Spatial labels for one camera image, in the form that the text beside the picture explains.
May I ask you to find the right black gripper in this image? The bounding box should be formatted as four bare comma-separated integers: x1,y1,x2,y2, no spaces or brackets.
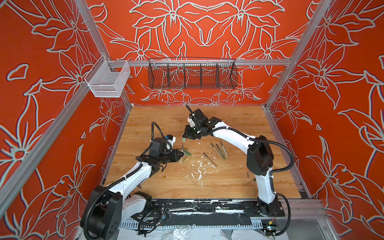
179,123,203,140

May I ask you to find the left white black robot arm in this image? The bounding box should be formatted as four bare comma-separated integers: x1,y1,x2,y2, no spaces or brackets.
80,134,184,240

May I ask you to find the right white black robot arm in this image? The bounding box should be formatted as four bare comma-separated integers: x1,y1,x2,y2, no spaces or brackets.
183,109,295,238

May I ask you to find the light green pen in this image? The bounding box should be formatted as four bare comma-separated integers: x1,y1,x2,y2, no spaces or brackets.
220,141,229,158

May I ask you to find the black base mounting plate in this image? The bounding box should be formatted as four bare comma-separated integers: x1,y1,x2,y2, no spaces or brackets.
140,199,287,218

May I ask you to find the clear plastic bin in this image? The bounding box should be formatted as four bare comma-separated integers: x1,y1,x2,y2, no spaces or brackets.
85,60,131,98

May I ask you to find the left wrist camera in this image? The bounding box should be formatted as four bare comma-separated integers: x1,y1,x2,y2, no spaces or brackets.
165,135,176,148

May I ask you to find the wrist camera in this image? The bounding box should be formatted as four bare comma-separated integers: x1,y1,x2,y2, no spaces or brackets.
165,135,176,148
188,113,200,128

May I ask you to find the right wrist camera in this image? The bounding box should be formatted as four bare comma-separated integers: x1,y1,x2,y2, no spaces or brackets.
188,113,200,128

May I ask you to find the black wire mesh basket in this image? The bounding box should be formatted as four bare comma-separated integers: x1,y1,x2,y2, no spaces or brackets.
148,57,238,90

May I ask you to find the grey cable tray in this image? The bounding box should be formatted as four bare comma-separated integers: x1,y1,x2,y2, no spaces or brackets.
119,219,263,231

